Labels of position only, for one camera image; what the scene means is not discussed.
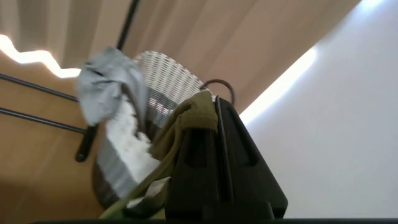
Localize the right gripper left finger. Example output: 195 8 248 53
164 129 234 219

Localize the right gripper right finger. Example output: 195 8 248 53
216 96 289 219

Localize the green printed shirt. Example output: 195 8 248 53
99 90 219 220

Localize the white laundry basket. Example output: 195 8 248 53
91 50 236 213

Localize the black clothes rack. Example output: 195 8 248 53
0 0 141 163

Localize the pale grey garment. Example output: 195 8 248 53
75 46 149 127

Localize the beige curtain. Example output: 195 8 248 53
0 0 363 114

